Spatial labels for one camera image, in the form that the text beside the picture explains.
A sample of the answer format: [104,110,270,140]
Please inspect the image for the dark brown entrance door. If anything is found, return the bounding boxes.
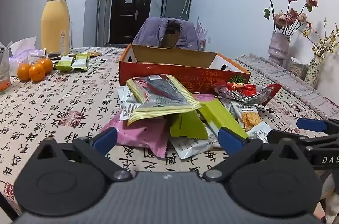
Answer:
[109,0,153,45]

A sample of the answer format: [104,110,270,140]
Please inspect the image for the pink white plastic rack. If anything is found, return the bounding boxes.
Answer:
[195,16,210,51]

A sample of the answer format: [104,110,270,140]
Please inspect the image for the grey interior door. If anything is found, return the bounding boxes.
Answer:
[97,0,110,45]

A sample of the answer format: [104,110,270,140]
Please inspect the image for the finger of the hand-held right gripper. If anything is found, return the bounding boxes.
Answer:
[267,129,339,153]
[297,118,339,132]

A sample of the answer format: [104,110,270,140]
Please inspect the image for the red snack packet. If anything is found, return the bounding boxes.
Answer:
[214,81,282,108]

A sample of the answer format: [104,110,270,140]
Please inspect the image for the olive green snack packet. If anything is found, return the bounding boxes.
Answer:
[169,110,210,140]

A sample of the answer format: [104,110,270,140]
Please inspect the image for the pink snack packet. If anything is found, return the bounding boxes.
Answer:
[99,114,170,158]

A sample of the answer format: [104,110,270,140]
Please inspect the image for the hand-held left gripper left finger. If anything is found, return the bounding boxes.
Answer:
[34,127,133,182]

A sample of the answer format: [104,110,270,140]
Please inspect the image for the clear plastic bag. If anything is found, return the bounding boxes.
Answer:
[0,41,12,93]

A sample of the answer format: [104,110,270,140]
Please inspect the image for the pale green biscuit packet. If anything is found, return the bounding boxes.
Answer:
[71,54,89,71]

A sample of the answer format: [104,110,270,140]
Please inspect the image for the wooden chair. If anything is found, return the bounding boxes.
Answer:
[161,25,183,47]

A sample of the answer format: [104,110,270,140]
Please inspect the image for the dried pink rose bouquet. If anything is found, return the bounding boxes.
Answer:
[260,0,318,37]

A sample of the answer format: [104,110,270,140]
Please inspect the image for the silver white snack packet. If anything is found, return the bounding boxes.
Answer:
[119,101,142,121]

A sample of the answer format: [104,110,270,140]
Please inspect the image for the white orange cracker packet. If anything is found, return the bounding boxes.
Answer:
[230,101,273,143]

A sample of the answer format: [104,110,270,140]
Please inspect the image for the quilted lavender cloth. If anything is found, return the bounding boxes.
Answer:
[233,54,339,121]

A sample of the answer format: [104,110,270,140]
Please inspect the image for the white red-print snack packet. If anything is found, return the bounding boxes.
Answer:
[167,129,225,159]

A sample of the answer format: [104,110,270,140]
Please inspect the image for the glass jar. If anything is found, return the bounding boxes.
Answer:
[289,57,309,80]

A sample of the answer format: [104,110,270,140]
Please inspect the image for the speckled small vase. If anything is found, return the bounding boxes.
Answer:
[304,56,322,88]

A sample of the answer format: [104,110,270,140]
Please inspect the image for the crumpled lavender plastic bag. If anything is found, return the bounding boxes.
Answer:
[9,36,47,77]

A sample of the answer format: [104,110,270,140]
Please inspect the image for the yellow bottle with grey collar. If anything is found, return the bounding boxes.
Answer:
[40,0,71,55]

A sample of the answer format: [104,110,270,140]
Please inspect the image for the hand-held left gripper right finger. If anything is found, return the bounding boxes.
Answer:
[203,127,302,183]

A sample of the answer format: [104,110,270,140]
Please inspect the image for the purple puffer jacket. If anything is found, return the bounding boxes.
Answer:
[132,17,202,51]

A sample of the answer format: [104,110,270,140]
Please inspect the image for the pink textured vase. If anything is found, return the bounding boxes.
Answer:
[268,31,291,68]

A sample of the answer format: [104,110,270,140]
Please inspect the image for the silver foil snack packet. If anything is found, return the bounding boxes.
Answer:
[117,85,138,104]

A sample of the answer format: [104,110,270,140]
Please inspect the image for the yellow flower branches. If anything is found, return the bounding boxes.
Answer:
[302,18,339,57]

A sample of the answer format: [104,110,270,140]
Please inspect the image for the orange cardboard box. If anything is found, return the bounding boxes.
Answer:
[119,44,251,93]

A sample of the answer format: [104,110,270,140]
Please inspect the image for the orange fruit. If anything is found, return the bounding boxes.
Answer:
[29,63,46,82]
[17,63,32,81]
[37,58,53,74]

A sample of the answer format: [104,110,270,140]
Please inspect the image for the person's right forearm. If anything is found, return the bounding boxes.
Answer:
[322,169,339,219]

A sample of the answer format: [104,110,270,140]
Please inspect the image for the yellow-edged dark snack packet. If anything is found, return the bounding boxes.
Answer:
[125,74,203,126]

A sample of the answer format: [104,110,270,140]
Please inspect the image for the bright green snack packet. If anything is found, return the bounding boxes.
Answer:
[197,98,249,143]

